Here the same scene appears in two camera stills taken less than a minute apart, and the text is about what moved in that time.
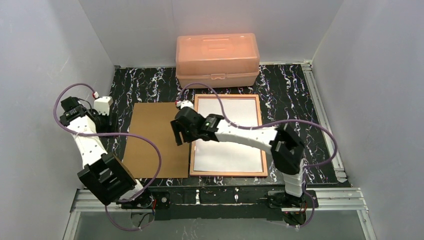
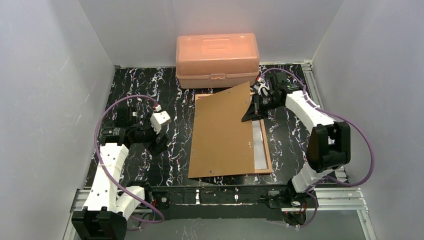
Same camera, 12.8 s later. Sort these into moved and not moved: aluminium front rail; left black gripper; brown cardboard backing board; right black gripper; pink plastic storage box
Moved: brown cardboard backing board; left black gripper; right black gripper
Not moved: aluminium front rail; pink plastic storage box
